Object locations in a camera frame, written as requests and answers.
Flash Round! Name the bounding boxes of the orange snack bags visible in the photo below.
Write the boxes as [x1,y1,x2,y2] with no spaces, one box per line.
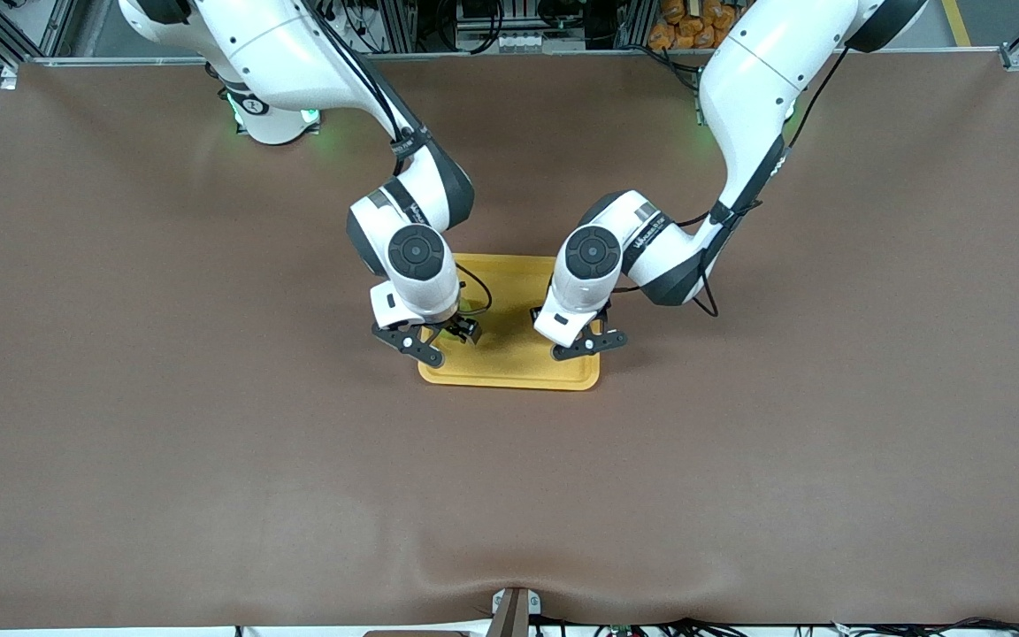
[647,0,754,51]

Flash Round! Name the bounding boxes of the white terminal strip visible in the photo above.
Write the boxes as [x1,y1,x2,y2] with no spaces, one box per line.
[497,32,565,53]

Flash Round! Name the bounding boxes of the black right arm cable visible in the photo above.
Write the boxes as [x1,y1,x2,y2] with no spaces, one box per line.
[306,0,494,318]

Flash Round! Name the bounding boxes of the aluminium frame post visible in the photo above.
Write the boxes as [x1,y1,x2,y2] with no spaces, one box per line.
[375,0,418,54]
[616,0,657,50]
[36,0,79,58]

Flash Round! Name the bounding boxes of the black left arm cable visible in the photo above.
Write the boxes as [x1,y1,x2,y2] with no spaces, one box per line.
[609,44,853,319]

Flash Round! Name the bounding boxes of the brown table mat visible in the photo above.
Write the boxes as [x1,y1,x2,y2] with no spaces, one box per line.
[0,51,1019,631]

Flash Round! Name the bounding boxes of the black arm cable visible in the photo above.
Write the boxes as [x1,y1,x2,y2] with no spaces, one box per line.
[306,0,494,318]
[609,44,853,319]

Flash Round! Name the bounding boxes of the yellow plastic tray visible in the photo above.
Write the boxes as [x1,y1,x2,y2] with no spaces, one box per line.
[418,253,602,392]

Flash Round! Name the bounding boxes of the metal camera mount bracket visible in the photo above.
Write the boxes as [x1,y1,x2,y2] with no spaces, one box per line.
[487,586,542,637]

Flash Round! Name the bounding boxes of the aluminium table edge rail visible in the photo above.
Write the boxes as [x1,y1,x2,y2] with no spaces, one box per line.
[19,49,1006,68]

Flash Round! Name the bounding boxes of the white power strip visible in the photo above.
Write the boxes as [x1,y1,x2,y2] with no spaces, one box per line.
[341,13,387,56]

